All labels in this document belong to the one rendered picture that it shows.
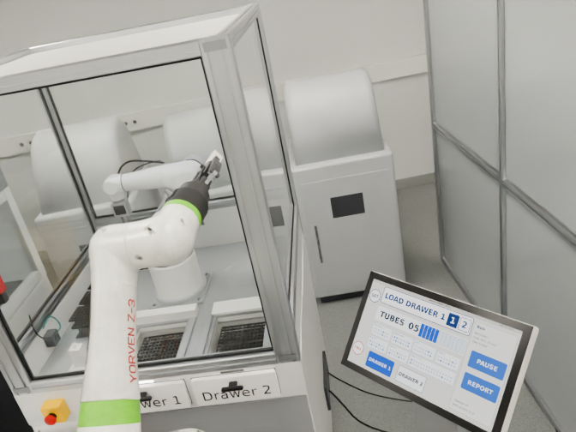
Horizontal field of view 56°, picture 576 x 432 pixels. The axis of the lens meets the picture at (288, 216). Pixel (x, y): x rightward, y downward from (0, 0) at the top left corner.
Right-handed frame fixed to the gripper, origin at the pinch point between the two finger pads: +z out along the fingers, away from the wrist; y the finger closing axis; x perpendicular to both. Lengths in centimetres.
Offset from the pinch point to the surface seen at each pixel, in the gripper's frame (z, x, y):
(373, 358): -6, 76, 8
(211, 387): -8, 56, 61
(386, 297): 7, 68, -3
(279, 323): 1, 53, 28
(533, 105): 91, 81, -62
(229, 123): 8.6, -3.2, -6.3
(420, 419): -9, 104, 12
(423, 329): -5, 75, -11
